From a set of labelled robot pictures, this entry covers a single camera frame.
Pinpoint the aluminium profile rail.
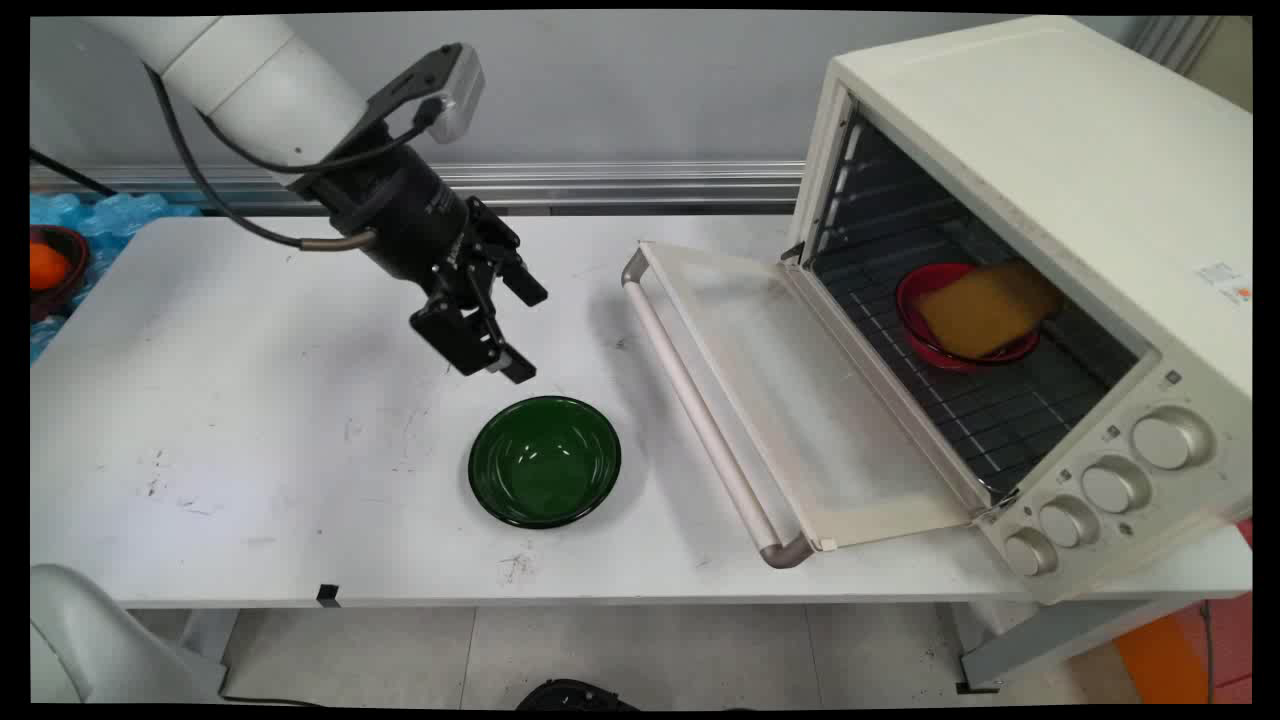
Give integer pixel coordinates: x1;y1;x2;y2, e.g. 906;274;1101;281
30;160;807;217

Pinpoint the black object on floor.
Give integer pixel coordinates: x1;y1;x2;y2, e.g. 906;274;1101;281
515;678;641;712

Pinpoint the dark green bowl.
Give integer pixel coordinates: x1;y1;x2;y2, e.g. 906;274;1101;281
467;395;623;530

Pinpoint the white rounded plastic object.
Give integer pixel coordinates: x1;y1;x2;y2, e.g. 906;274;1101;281
30;563;227;705

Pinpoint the dark brown bowl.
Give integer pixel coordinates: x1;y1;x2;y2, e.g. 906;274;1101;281
30;225;92;323

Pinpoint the yellow brown bread slice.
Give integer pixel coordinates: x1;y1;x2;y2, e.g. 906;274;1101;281
917;260;1064;361

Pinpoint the white sticker on oven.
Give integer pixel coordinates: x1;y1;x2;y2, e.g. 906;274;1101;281
1192;260;1253;307

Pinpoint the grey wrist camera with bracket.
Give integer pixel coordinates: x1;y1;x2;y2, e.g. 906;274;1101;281
365;43;486;144

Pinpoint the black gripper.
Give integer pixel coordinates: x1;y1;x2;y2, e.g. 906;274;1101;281
290;148;549;385

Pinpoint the black cable with metal end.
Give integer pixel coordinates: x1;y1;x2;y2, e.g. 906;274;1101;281
143;62;378;251

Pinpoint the grey metal table leg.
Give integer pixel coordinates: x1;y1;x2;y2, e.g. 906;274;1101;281
958;595;1201;693

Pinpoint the black wire oven rack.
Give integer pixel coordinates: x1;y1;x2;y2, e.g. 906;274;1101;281
815;220;1141;498

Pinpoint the thin black camera cable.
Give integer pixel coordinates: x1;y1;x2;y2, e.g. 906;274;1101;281
193;97;444;176

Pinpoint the blue plastic wrap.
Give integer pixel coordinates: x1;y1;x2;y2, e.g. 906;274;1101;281
30;192;203;363

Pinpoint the red bowl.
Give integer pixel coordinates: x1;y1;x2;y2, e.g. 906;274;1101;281
895;262;1043;374

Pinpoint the cream toaster oven body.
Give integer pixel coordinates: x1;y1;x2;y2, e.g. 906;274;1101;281
788;15;1253;606

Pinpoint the black background cable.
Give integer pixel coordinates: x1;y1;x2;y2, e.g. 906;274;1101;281
30;148;119;198

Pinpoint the white metal rack frame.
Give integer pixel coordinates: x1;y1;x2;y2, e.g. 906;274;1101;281
621;240;1001;570

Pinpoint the silver oven knob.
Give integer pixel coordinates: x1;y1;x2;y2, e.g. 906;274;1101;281
1003;527;1059;578
1080;455;1152;516
1130;405;1215;472
1037;495;1101;549

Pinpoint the orange fruit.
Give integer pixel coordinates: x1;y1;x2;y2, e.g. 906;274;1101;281
30;242;72;292

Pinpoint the orange red floor mat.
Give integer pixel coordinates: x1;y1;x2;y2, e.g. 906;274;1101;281
1112;595;1253;705

